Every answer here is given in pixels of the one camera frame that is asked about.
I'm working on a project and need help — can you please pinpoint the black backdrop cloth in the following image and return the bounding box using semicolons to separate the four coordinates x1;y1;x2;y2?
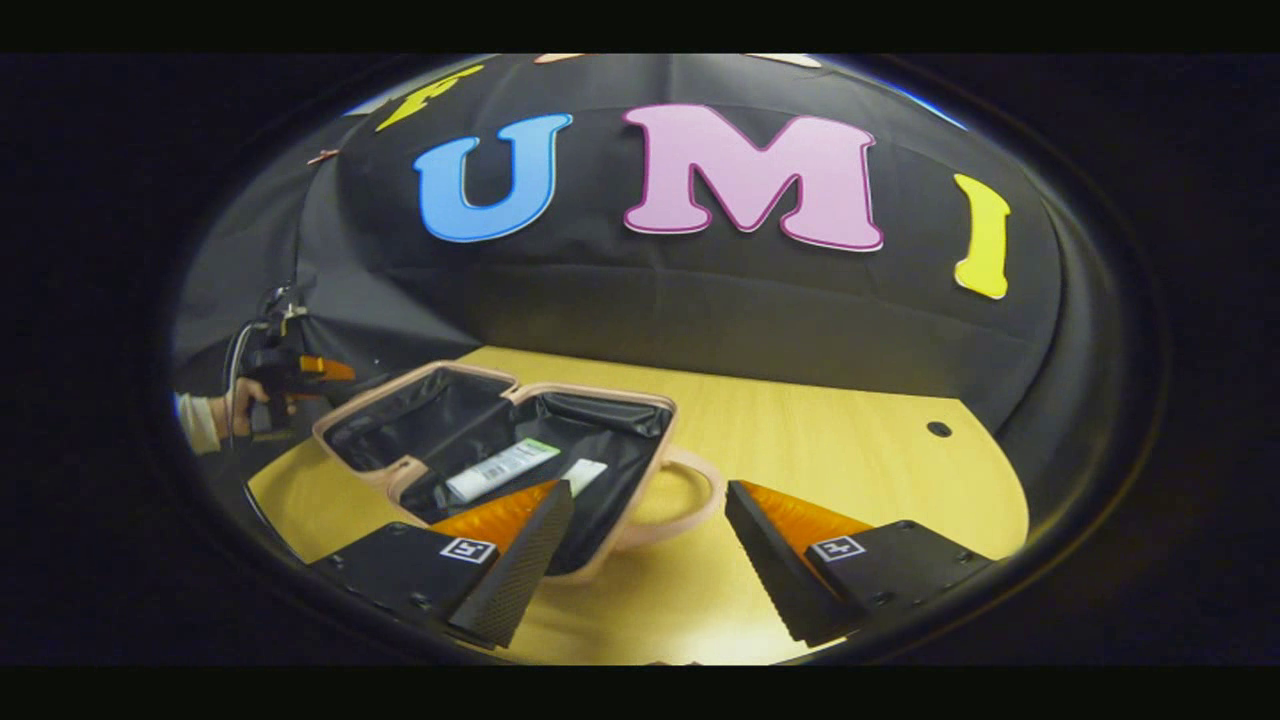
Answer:
172;55;1069;501

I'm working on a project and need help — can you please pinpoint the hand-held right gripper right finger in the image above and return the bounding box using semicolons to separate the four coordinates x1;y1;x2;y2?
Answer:
724;480;997;647

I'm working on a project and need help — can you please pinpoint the small white tube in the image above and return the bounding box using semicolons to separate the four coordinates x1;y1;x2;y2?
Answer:
560;458;609;499

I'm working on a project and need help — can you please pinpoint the white tube with green cap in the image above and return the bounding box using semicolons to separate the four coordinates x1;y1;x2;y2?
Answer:
445;438;562;504

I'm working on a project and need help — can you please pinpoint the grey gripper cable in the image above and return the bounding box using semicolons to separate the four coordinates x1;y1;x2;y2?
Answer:
226;318;251;421

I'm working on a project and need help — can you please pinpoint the pink suitcase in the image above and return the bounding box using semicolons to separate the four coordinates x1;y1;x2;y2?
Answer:
312;360;726;585

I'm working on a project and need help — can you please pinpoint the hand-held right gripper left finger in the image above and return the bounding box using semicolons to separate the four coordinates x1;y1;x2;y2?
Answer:
308;480;576;649

